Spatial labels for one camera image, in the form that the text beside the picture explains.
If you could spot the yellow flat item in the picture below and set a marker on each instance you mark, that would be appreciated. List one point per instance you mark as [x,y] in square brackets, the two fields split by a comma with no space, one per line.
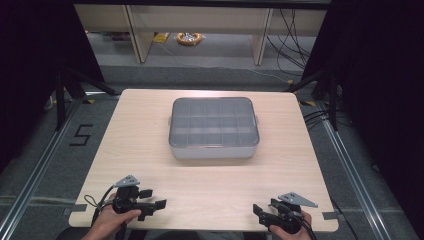
[161,37]

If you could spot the orange tape roll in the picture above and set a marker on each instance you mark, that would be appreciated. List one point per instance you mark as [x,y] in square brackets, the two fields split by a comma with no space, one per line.
[188,38]

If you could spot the person's right hand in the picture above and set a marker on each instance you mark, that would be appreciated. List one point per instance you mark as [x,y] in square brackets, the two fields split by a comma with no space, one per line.
[293,235]

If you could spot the black metal stand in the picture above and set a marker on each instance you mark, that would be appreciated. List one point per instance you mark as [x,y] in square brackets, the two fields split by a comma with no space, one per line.
[60,100]
[333,100]

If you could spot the beige wooden desk frame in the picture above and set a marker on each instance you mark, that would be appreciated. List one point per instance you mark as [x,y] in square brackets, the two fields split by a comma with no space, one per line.
[200,20]

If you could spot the grey tape strip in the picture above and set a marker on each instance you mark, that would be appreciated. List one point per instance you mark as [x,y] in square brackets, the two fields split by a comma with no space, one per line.
[332,215]
[76,209]

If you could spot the yellow black floor tape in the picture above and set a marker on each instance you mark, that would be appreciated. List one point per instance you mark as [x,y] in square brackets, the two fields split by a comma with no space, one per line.
[88,101]
[308,103]

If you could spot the silver metal floor rail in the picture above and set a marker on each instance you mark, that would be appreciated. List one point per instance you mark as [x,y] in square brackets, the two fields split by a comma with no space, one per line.
[353,173]
[36,173]

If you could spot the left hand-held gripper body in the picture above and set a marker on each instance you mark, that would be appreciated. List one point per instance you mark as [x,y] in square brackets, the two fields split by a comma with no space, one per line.
[124,200]

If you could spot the black curtain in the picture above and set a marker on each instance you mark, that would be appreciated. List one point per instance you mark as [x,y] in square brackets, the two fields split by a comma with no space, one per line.
[380,83]
[40,66]

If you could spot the person's left hand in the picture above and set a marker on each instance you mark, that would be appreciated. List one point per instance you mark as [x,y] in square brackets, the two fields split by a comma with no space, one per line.
[111,220]

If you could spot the white compartment box, clear lid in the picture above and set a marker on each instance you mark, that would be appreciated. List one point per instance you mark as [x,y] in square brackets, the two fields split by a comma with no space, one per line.
[213,126]

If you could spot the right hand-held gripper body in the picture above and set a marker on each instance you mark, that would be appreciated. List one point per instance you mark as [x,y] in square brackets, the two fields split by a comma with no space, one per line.
[289,213]

